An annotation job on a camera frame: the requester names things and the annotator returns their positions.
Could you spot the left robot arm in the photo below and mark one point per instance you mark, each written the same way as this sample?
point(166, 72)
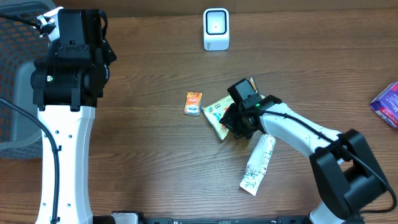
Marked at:
point(67, 84)

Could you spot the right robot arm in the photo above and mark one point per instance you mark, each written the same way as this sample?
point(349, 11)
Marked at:
point(347, 174)

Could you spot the grey plastic mesh basket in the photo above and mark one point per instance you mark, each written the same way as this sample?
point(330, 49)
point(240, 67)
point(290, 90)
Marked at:
point(20, 47)

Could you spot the small orange box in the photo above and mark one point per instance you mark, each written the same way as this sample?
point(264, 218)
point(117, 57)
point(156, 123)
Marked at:
point(193, 103)

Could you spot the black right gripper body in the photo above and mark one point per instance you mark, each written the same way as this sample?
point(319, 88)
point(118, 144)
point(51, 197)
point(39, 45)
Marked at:
point(233, 122)

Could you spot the gold wet wipes pack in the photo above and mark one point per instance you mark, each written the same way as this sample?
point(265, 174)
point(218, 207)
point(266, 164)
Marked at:
point(217, 115)

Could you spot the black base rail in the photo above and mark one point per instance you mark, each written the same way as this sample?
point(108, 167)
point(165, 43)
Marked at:
point(139, 218)

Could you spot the white barcode scanner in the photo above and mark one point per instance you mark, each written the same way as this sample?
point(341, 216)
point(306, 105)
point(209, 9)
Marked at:
point(216, 29)

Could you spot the red purple snack packet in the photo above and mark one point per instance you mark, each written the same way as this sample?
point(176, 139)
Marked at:
point(385, 105)

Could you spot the white floral tube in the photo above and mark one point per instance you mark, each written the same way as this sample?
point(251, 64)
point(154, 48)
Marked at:
point(257, 164)

